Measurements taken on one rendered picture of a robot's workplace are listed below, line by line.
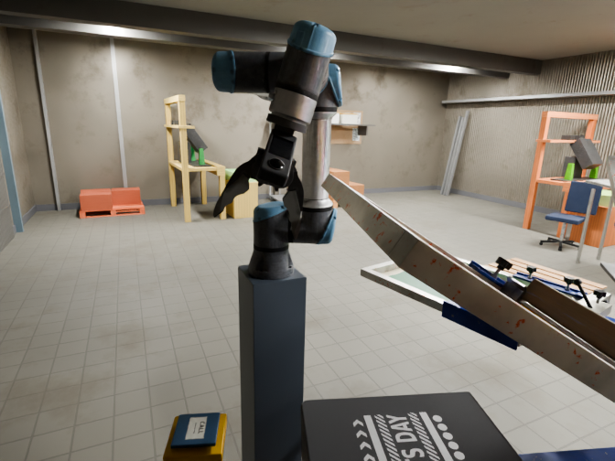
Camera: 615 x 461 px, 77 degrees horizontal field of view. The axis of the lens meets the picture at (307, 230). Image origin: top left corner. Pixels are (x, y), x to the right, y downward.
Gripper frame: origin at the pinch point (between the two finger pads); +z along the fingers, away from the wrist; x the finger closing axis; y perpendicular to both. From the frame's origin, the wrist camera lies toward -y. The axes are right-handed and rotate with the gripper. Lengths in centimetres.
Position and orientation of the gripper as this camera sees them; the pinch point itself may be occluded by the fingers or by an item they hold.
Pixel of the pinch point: (254, 230)
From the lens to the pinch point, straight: 69.8
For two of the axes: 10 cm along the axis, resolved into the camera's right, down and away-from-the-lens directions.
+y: -1.1, -2.6, 9.6
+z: -3.2, 9.2, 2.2
